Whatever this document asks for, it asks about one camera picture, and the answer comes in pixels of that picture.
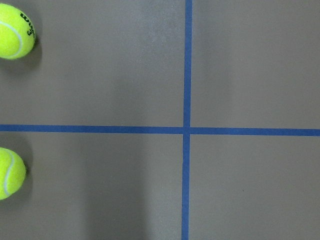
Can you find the yellow tennis ball with logo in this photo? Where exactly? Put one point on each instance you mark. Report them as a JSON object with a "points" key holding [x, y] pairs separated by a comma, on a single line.
{"points": [[17, 33]]}

